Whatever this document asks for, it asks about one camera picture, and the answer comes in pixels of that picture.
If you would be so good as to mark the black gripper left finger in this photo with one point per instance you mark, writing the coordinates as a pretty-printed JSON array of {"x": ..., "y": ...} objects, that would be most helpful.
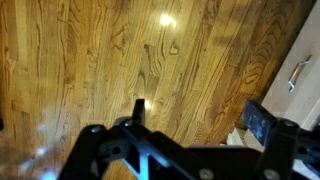
[{"x": 110, "y": 156}]

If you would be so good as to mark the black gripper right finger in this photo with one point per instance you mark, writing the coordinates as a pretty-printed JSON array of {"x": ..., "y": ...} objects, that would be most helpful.
[{"x": 286, "y": 150}]

